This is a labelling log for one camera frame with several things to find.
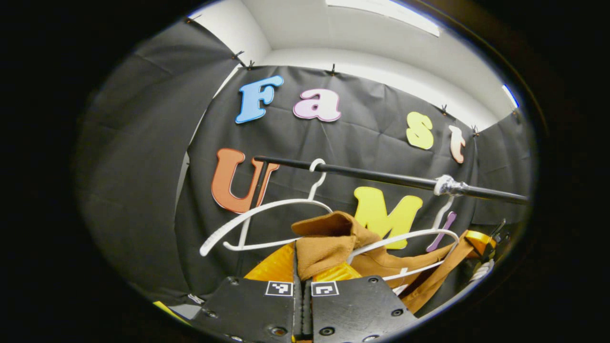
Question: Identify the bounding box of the row of black cloth clips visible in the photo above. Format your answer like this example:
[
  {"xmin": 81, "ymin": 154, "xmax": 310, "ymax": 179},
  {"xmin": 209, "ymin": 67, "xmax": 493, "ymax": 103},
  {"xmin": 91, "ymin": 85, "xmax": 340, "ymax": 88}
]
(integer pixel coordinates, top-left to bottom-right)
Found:
[{"xmin": 185, "ymin": 14, "xmax": 520, "ymax": 139}]

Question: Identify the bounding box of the black clothes rack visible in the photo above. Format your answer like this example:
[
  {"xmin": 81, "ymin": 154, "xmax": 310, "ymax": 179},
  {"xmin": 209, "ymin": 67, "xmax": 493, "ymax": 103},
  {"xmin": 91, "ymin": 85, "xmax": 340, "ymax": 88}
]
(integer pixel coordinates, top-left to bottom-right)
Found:
[{"xmin": 237, "ymin": 155, "xmax": 530, "ymax": 278}]

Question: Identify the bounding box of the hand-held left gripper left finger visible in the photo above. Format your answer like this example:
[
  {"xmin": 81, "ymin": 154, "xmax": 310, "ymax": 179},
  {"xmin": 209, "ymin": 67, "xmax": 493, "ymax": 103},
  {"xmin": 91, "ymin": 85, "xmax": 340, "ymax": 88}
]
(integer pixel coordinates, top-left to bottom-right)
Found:
[{"xmin": 190, "ymin": 241, "xmax": 304, "ymax": 343}]

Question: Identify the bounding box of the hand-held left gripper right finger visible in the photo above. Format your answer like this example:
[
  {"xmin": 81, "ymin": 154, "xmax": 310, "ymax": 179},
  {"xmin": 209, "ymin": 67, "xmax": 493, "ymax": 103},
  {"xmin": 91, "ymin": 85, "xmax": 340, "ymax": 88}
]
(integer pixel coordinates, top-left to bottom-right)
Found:
[{"xmin": 304, "ymin": 261, "xmax": 420, "ymax": 343}]

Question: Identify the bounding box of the large ceiling light panel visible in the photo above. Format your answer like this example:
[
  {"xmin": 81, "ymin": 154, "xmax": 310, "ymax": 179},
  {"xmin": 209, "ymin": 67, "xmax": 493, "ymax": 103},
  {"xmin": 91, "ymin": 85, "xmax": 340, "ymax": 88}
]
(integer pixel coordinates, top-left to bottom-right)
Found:
[{"xmin": 326, "ymin": 0, "xmax": 442, "ymax": 38}]

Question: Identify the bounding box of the silver tape wrap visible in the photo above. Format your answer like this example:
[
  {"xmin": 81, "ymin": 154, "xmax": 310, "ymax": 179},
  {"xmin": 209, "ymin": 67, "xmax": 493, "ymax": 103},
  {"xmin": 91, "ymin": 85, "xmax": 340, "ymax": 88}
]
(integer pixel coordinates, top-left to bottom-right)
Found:
[{"xmin": 433, "ymin": 174, "xmax": 467, "ymax": 197}]

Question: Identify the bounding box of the black backdrop cloth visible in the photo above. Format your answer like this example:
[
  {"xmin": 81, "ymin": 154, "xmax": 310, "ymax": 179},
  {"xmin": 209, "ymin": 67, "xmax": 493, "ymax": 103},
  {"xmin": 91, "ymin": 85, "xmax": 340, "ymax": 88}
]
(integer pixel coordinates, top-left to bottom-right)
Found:
[{"xmin": 76, "ymin": 19, "xmax": 534, "ymax": 306}]

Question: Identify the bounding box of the white taped clothes hanger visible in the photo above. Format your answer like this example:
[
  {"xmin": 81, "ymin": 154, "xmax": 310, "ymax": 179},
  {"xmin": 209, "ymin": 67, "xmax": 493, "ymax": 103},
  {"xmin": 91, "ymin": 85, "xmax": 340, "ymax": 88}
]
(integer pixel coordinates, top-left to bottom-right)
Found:
[{"xmin": 347, "ymin": 188, "xmax": 461, "ymax": 282}]

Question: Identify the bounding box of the white empty clothes hanger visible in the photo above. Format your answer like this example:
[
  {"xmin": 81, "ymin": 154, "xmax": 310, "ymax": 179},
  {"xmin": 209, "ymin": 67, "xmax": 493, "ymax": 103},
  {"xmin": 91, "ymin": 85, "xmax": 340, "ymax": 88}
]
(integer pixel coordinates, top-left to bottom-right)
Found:
[{"xmin": 200, "ymin": 158, "xmax": 334, "ymax": 257}]

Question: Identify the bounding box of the brown shirt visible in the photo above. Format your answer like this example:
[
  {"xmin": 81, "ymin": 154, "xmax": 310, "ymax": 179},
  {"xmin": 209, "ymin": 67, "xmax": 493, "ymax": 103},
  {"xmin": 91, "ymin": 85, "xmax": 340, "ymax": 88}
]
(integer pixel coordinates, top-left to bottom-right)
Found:
[{"xmin": 291, "ymin": 211, "xmax": 477, "ymax": 314}]

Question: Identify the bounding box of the white laundry hamper yellow rim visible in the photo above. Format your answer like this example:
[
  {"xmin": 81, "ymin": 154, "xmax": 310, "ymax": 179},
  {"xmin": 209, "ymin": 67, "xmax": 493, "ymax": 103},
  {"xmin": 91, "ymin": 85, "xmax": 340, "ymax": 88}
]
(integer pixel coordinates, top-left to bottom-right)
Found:
[{"xmin": 152, "ymin": 301, "xmax": 189, "ymax": 325}]

